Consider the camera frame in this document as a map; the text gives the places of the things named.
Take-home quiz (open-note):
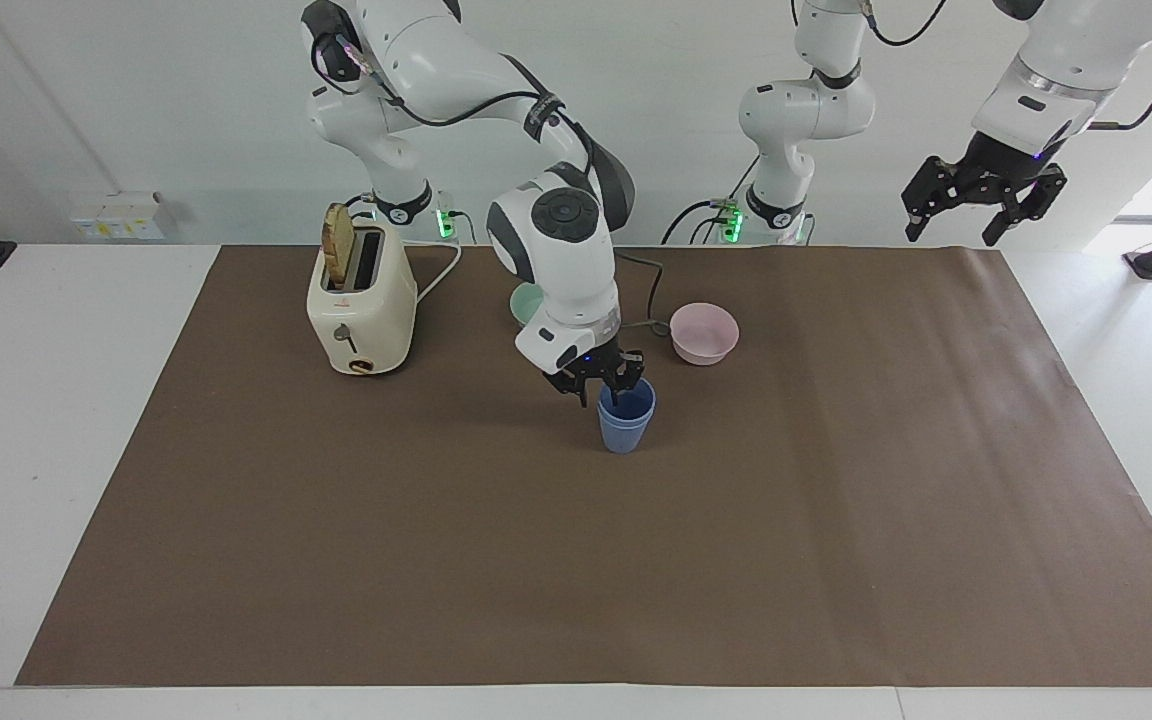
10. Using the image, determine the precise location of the cream toaster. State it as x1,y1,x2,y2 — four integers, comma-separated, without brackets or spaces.
306,218,419,377

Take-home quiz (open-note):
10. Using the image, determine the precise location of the pink bowl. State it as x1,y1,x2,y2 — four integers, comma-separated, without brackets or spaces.
669,302,740,367

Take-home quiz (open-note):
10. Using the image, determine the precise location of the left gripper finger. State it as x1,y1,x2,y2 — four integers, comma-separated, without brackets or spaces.
901,155,987,243
981,165,1069,248

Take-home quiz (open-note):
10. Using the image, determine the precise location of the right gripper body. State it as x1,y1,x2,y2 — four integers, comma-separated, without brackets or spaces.
542,340,639,391

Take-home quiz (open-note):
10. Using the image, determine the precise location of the black cable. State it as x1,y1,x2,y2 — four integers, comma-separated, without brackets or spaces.
310,28,601,176
660,198,739,247
1086,14,1152,132
860,0,949,48

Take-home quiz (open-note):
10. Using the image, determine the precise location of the grey cable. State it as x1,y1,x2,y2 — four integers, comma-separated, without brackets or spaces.
618,252,675,337

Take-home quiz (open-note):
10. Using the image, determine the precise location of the blue plastic cup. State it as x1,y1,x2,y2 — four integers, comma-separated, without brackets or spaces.
597,377,657,455

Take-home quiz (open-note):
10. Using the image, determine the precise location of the white toaster cable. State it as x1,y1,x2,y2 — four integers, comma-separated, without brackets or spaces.
412,240,464,307

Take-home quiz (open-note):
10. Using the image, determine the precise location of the light green bowl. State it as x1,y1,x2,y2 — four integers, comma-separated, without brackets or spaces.
508,282,545,329

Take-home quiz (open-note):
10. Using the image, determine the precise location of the toast slice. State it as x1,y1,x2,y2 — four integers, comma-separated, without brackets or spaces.
322,202,357,291

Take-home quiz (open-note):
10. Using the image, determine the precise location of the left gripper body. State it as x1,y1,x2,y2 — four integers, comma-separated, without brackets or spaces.
954,130,1059,187

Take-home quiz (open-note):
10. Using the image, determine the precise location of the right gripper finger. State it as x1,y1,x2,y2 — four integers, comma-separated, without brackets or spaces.
610,350,648,403
550,374,605,409

